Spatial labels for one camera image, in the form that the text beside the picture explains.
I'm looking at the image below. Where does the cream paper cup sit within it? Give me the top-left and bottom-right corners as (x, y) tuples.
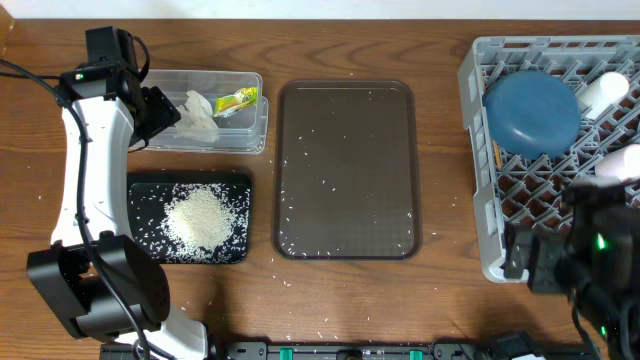
(577, 72), (630, 120)

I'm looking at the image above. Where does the dark blue plate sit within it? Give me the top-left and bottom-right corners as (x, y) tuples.
(483, 71), (581, 160)

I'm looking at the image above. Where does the pile of white rice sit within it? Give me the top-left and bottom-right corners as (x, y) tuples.
(132, 182), (251, 262)

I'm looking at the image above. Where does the brown serving tray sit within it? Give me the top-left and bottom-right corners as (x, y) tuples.
(272, 80), (422, 261)

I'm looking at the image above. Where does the yellow green snack wrapper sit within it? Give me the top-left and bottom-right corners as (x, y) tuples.
(212, 87), (259, 118)

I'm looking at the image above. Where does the white tissue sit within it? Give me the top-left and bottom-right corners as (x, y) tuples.
(175, 90), (219, 142)

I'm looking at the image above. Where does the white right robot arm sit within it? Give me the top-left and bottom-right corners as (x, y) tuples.
(504, 180), (639, 359)

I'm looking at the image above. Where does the wooden chopstick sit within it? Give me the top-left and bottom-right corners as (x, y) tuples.
(492, 140), (503, 170)

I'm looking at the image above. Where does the clear plastic bin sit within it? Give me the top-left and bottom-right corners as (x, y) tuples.
(143, 70), (269, 154)

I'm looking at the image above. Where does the grey dishwasher rack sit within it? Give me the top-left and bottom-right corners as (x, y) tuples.
(458, 35), (639, 283)

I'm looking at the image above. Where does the black plastic tray bin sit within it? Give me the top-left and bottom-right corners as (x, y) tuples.
(127, 172), (253, 265)

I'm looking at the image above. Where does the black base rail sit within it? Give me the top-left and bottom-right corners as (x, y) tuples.
(212, 342), (590, 360)

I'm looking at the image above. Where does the pink plastic cup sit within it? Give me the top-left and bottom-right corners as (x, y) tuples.
(595, 144), (640, 182)

